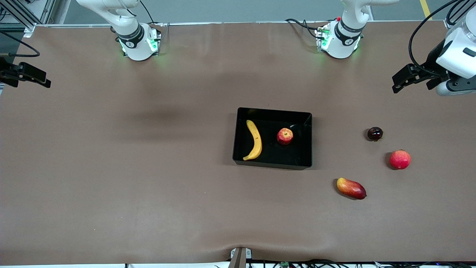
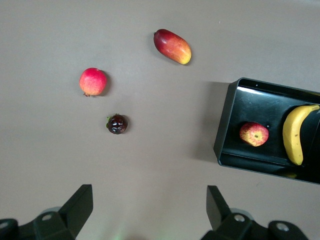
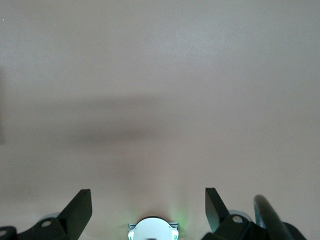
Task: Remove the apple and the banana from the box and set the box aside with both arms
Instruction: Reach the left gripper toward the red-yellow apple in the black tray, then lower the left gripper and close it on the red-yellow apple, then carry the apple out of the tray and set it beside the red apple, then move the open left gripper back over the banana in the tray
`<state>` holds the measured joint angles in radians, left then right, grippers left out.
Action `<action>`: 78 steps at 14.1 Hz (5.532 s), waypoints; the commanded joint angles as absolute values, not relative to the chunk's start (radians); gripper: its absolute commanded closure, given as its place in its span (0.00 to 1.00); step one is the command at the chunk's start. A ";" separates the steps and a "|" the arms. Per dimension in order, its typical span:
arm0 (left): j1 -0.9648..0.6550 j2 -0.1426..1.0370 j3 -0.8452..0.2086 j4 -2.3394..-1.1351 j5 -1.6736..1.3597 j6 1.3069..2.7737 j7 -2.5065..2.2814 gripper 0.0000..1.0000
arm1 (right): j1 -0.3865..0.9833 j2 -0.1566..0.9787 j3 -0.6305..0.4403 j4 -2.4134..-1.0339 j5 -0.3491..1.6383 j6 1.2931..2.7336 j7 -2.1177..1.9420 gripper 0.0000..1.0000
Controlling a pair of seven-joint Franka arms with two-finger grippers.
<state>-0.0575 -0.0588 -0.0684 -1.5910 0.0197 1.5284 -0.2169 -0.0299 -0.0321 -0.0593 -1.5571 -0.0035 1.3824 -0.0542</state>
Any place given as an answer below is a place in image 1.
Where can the red pomegranate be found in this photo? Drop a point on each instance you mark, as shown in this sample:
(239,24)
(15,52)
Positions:
(400,159)

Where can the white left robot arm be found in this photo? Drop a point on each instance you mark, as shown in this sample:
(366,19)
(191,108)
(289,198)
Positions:
(340,41)

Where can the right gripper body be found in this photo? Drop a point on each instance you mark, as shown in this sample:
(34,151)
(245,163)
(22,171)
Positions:
(8,72)

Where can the dark purple mangosteen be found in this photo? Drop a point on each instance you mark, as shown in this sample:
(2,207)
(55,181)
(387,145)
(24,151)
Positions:
(375,134)

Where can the black rectangular plastic tray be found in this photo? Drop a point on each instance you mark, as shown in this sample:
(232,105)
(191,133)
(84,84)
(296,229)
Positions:
(273,149)

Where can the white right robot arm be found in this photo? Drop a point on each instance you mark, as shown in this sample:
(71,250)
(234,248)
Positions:
(135,44)

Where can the red yellow mango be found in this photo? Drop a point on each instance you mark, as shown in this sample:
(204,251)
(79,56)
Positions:
(351,188)

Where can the aluminium frame profile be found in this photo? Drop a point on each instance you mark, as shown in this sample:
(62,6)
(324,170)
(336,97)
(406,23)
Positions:
(22,16)

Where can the yellow floor tape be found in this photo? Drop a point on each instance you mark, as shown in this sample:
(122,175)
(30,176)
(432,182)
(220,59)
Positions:
(425,8)

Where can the small red yellow striped apple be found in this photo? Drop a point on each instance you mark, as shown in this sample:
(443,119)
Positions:
(285,136)

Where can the yellow banana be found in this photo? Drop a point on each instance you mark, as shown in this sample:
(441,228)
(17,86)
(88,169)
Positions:
(256,139)

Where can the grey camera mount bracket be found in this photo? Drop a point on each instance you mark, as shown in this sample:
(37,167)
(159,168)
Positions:
(240,258)

